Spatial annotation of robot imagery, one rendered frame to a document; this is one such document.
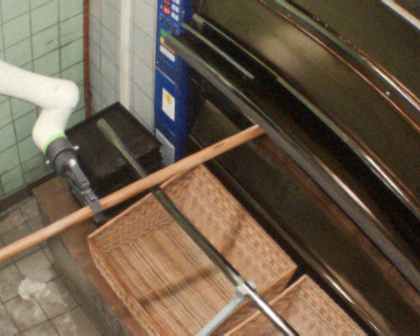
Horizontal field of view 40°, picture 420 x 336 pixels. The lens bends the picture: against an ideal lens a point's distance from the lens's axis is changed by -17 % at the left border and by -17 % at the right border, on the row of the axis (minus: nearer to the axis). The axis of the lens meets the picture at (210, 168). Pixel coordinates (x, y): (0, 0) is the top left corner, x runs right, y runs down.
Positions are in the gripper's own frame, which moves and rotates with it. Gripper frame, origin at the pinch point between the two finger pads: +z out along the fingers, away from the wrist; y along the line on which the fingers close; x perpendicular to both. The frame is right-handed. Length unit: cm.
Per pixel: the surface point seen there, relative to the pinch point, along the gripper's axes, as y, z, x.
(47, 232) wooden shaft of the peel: -1.0, 1.2, 17.0
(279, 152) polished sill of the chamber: 2, 9, -55
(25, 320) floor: 119, -48, 33
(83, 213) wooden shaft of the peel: -1.2, 1.1, 4.3
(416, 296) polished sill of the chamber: 2, 76, -56
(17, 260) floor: 119, -83, 18
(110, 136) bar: 1.8, -22.6, -17.9
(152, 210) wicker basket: 48, -25, -33
